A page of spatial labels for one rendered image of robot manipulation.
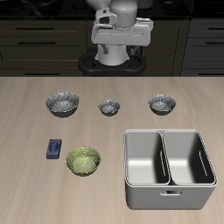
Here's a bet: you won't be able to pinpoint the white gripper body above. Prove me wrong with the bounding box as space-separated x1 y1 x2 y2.
90 17 155 47

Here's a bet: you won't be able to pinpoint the small black bowl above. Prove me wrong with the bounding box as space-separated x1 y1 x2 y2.
98 99 121 117

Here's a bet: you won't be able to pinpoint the middle-sized black bowl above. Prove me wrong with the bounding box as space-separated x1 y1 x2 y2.
147 94 177 116

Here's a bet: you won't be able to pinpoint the large black bowl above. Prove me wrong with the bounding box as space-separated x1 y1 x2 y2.
45 92 81 119

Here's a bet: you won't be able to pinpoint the green bowl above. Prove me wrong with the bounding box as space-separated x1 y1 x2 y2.
65 145 102 178

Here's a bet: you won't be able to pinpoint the dark kitchen cupboards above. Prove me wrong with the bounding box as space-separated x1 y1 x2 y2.
0 0 224 78

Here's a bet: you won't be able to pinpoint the small blue box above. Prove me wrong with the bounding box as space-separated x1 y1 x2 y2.
45 138 63 160

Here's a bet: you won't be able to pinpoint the white two-bin basket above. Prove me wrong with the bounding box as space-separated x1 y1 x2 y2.
122 129 219 211

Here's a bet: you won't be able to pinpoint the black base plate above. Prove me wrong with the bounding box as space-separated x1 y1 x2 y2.
77 47 147 74

